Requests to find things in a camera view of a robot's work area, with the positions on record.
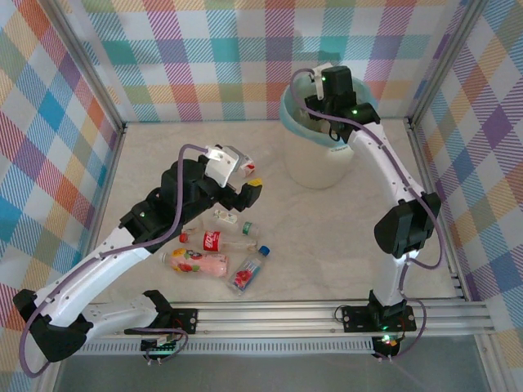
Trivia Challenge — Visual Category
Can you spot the clear bottle red cap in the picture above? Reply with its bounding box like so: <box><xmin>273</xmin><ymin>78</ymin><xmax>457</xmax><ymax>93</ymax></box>
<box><xmin>179</xmin><ymin>229</ymin><xmax>259</xmax><ymax>253</ymax></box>

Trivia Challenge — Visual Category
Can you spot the white bin with blue rim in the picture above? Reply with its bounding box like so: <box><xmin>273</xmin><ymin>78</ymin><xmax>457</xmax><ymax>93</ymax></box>
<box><xmin>279</xmin><ymin>75</ymin><xmax>379</xmax><ymax>189</ymax></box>

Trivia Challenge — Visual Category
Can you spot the clear bottle with green band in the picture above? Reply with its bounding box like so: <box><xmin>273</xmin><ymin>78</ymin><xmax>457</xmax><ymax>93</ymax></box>
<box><xmin>228</xmin><ymin>220</ymin><xmax>261</xmax><ymax>238</ymax></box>

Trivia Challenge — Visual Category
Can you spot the small bottle yellow-green label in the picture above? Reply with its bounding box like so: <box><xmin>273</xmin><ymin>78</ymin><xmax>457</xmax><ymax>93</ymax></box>
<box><xmin>212</xmin><ymin>208</ymin><xmax>239</xmax><ymax>227</ymax></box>

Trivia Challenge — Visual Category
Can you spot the pink bottle with white cap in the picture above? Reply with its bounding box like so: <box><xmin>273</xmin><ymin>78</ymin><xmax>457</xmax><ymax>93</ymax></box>
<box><xmin>158</xmin><ymin>247</ymin><xmax>230</xmax><ymax>278</ymax></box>

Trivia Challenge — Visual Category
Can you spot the blue-capped bottle red flower label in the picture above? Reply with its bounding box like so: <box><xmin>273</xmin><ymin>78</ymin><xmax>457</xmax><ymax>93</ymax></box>
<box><xmin>226</xmin><ymin>244</ymin><xmax>273</xmax><ymax>297</ymax></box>

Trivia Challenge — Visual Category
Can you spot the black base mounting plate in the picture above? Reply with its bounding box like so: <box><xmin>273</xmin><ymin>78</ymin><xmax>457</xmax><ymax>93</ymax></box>
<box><xmin>340</xmin><ymin>305</ymin><xmax>417</xmax><ymax>332</ymax></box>
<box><xmin>167</xmin><ymin>306</ymin><xmax>200</xmax><ymax>335</ymax></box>

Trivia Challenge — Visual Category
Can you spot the green circuit board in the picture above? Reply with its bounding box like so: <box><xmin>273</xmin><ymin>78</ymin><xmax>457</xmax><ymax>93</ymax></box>
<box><xmin>140</xmin><ymin>332</ymin><xmax>183</xmax><ymax>360</ymax></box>
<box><xmin>375</xmin><ymin>333</ymin><xmax>400</xmax><ymax>350</ymax></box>

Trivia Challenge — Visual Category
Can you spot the aluminium side rail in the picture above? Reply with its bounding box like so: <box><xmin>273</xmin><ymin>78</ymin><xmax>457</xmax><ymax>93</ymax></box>
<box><xmin>87</xmin><ymin>122</ymin><xmax>128</xmax><ymax>250</ymax></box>
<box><xmin>408</xmin><ymin>120</ymin><xmax>471</xmax><ymax>301</ymax></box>

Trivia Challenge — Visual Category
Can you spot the aluminium frame post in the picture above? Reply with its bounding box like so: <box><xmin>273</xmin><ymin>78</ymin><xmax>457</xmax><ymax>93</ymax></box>
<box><xmin>42</xmin><ymin>0</ymin><xmax>128</xmax><ymax>136</ymax></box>
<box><xmin>406</xmin><ymin>0</ymin><xmax>489</xmax><ymax>123</ymax></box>

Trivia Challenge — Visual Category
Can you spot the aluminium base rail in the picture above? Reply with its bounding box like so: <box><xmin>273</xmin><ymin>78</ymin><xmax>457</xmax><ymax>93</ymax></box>
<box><xmin>87</xmin><ymin>300</ymin><xmax>498</xmax><ymax>342</ymax></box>

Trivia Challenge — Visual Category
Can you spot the white slotted cable duct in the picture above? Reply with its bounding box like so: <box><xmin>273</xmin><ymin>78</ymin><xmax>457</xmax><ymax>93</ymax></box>
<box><xmin>75</xmin><ymin>341</ymin><xmax>377</xmax><ymax>357</ymax></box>

